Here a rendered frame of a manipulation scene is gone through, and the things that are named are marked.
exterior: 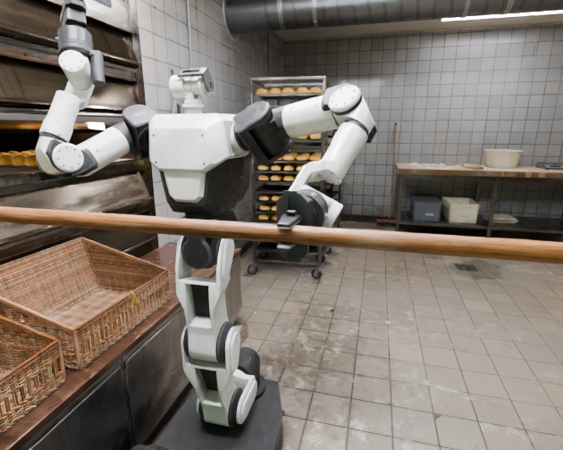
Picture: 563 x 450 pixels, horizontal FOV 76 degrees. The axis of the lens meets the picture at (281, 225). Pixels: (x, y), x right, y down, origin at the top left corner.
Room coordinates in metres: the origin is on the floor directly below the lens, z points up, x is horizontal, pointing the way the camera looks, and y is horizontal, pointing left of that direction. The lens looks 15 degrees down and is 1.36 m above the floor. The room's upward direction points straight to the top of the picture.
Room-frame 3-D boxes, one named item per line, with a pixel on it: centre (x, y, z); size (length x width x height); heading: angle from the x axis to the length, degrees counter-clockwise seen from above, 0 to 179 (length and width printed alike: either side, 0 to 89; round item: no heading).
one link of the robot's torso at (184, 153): (1.20, 0.24, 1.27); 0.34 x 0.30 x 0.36; 70
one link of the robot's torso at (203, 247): (1.23, 0.24, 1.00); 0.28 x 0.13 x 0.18; 166
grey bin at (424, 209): (4.70, -1.91, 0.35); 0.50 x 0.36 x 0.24; 165
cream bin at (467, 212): (4.60, -2.31, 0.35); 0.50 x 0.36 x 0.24; 167
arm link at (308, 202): (0.66, -0.04, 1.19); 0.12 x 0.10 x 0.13; 166
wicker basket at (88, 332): (1.36, 0.82, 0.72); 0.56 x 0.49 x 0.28; 165
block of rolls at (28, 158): (2.08, 1.37, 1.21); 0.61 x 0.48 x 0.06; 75
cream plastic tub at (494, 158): (4.57, -2.75, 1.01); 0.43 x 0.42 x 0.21; 75
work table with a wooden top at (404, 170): (4.53, -2.58, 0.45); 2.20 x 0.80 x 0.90; 75
